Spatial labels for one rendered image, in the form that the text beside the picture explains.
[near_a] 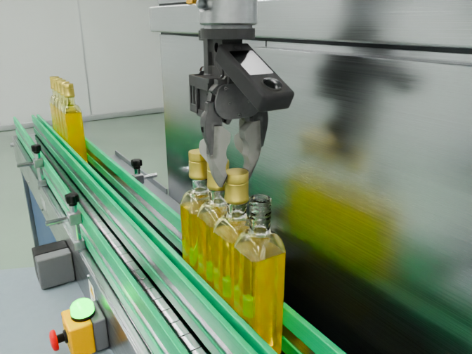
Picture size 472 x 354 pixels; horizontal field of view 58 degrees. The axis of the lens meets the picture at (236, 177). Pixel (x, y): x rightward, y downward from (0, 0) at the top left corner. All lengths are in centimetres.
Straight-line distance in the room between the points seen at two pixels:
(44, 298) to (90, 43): 555
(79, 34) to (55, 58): 46
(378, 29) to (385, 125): 12
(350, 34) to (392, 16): 7
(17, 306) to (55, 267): 11
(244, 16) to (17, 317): 82
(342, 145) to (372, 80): 10
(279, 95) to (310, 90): 15
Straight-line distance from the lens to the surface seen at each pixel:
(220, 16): 55
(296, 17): 68
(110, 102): 663
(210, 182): 65
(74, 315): 90
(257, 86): 50
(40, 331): 104
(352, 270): 66
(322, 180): 65
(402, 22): 55
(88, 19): 648
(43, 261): 112
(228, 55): 54
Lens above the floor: 136
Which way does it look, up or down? 20 degrees down
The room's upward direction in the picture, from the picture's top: straight up
